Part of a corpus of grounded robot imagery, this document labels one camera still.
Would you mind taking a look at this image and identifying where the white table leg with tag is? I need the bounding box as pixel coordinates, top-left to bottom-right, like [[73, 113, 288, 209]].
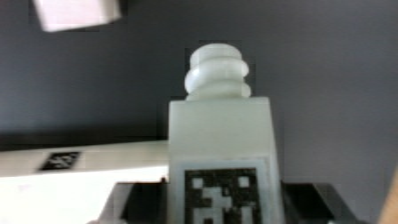
[[167, 43, 284, 224]]

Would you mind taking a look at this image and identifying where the white square table top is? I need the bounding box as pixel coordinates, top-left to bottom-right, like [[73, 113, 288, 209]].
[[0, 141, 169, 224]]

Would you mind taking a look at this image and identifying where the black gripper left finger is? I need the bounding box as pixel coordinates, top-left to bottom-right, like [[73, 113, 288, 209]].
[[108, 182, 167, 224]]

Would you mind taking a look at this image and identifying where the white table leg centre right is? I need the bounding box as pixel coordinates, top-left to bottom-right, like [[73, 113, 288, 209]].
[[32, 0, 121, 32]]

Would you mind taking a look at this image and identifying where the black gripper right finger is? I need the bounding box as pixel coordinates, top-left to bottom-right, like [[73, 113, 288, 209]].
[[283, 183, 355, 224]]

